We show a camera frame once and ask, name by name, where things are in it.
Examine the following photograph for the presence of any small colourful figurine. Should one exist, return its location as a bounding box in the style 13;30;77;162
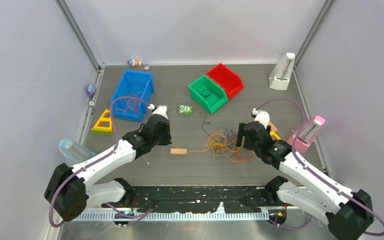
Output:
126;58;142;67

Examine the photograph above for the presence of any blue plastic bin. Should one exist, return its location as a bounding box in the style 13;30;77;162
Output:
111;70;155;122

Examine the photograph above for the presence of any purple round toy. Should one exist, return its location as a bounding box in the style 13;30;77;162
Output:
86;83;97;97

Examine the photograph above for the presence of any pink metronome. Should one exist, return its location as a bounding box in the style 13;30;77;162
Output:
286;115;326;154

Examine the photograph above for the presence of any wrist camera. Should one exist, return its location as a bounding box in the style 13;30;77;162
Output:
147;103;168;119
251;108;270;129

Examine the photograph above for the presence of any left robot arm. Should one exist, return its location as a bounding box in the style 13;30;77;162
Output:
44;113;172;222

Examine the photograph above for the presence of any yellow ladder toy right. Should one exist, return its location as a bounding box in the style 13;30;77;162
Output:
269;131;282;140

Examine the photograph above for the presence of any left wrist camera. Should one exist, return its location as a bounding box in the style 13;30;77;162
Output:
147;103;168;119

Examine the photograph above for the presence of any green plastic bin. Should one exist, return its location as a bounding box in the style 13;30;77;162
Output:
188;74;228;114

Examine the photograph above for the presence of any green monster toy block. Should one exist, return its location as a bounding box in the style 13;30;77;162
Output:
178;104;193;115

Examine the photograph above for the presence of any small wooden block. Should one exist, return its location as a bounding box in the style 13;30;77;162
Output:
169;148;188;155

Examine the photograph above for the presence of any yellow triangle ladder toy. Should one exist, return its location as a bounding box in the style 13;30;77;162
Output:
90;109;113;135

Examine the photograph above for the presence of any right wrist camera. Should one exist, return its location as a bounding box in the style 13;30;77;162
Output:
251;108;270;129

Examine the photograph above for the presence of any red plastic bin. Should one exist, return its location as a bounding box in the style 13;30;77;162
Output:
206;63;244;100

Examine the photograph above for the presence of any clear plastic container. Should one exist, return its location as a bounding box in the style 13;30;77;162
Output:
58;138;97;167

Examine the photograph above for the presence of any white metronome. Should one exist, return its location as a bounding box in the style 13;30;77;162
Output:
269;52;296;91

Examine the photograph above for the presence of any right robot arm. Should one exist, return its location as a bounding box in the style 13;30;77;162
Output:
236;121;374;240

